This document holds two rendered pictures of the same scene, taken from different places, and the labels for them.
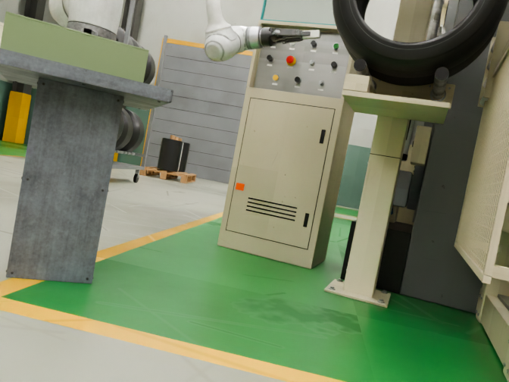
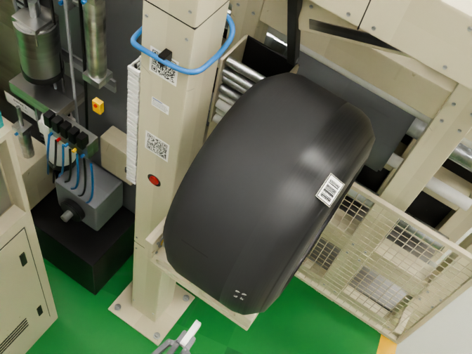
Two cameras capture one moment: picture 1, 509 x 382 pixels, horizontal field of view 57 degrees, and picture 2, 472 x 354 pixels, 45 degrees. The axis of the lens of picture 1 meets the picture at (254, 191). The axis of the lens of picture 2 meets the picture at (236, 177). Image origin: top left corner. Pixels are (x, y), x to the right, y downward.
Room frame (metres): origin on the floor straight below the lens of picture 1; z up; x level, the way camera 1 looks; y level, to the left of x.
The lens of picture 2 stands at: (1.87, 0.38, 2.42)
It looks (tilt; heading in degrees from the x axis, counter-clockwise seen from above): 55 degrees down; 271
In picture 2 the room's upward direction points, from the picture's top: 16 degrees clockwise
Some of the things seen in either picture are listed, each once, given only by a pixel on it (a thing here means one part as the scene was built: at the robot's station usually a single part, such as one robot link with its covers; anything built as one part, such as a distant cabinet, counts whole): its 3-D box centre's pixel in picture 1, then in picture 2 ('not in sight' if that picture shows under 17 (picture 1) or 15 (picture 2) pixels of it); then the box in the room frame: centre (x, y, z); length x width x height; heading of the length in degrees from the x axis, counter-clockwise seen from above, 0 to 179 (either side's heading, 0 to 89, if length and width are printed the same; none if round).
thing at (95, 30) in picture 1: (90, 37); not in sight; (1.53, 0.62, 0.78); 0.22 x 0.18 x 0.06; 17
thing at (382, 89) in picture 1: (402, 91); (189, 204); (1.99, -0.54, 0.90); 0.40 x 0.03 x 0.10; 71
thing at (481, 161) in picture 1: (489, 153); (327, 239); (1.50, -0.72, 0.65); 0.90 x 0.02 x 0.70; 161
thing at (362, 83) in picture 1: (361, 93); (207, 279); (1.87, -0.35, 0.84); 0.36 x 0.09 x 0.06; 161
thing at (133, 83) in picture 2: not in sight; (139, 128); (2.17, -0.54, 1.19); 0.05 x 0.04 x 0.48; 71
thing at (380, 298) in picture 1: (359, 290); (152, 302); (2.07, -0.54, 0.01); 0.27 x 0.27 x 0.02; 71
